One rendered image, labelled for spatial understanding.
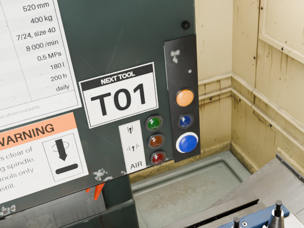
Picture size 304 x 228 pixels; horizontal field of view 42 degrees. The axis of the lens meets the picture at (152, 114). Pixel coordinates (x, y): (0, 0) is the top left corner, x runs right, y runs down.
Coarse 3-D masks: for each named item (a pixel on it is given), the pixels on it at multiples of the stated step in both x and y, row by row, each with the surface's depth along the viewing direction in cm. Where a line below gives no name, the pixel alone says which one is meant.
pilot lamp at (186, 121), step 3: (183, 117) 56; (186, 117) 56; (189, 117) 56; (180, 120) 56; (183, 120) 56; (186, 120) 56; (189, 120) 57; (180, 123) 57; (183, 123) 56; (186, 123) 57; (189, 123) 57; (183, 126) 57; (186, 126) 57
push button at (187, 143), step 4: (188, 136) 58; (192, 136) 58; (180, 140) 58; (184, 140) 58; (188, 140) 58; (192, 140) 58; (196, 140) 59; (180, 144) 58; (184, 144) 58; (188, 144) 58; (192, 144) 59; (196, 144) 59; (180, 148) 58; (184, 148) 59; (188, 148) 59; (192, 148) 59
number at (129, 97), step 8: (136, 80) 51; (144, 80) 51; (112, 88) 50; (120, 88) 50; (128, 88) 51; (136, 88) 51; (144, 88) 52; (112, 96) 50; (120, 96) 51; (128, 96) 51; (136, 96) 52; (144, 96) 52; (120, 104) 51; (128, 104) 52; (136, 104) 52; (144, 104) 53; (152, 104) 53; (120, 112) 52
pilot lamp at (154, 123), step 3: (150, 120) 54; (153, 120) 54; (156, 120) 54; (159, 120) 55; (150, 123) 54; (153, 123) 54; (156, 123) 55; (159, 123) 55; (150, 126) 55; (153, 126) 55; (156, 126) 55; (159, 126) 55; (153, 129) 55
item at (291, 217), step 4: (284, 216) 100; (288, 216) 100; (292, 216) 100; (284, 220) 99; (288, 220) 99; (292, 220) 99; (296, 220) 99; (288, 224) 98; (292, 224) 98; (296, 224) 98; (300, 224) 98
